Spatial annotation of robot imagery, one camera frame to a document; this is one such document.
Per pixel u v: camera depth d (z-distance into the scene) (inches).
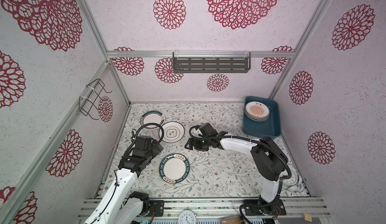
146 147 23.8
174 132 40.6
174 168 34.0
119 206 18.0
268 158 19.9
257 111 44.0
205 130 28.8
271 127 41.4
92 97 31.1
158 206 29.3
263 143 19.1
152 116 43.1
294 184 30.7
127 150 23.4
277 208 28.7
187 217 27.0
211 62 37.7
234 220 26.5
